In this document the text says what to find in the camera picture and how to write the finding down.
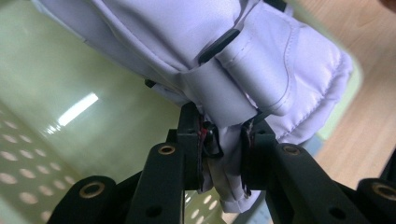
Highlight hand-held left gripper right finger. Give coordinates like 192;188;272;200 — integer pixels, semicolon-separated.
241;119;278;191

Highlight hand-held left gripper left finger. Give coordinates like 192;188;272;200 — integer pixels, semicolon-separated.
166;102;205;192

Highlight lavender glove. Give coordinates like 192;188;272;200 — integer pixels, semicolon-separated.
31;0;354;214

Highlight pale green perforated basket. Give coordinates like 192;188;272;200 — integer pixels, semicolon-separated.
0;0;363;224

